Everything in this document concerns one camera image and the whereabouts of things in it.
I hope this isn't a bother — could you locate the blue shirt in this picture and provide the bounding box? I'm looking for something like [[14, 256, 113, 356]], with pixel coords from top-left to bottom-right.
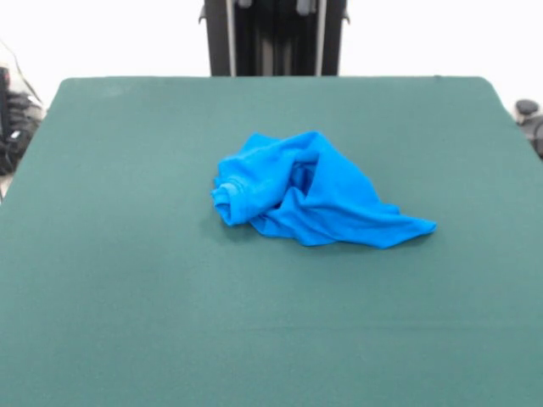
[[210, 130, 438, 249]]

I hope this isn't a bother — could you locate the dark green table cloth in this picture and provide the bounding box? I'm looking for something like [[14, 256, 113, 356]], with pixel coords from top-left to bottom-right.
[[0, 75, 543, 407]]

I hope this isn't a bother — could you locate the grey stand foot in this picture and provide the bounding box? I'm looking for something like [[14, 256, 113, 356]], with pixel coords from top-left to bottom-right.
[[513, 98, 543, 161]]

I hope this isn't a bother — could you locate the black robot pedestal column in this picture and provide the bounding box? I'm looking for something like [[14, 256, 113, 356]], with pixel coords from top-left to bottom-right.
[[198, 0, 351, 78]]

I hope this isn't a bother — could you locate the black cable pile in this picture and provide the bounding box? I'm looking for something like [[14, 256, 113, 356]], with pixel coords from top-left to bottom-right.
[[0, 65, 47, 177]]

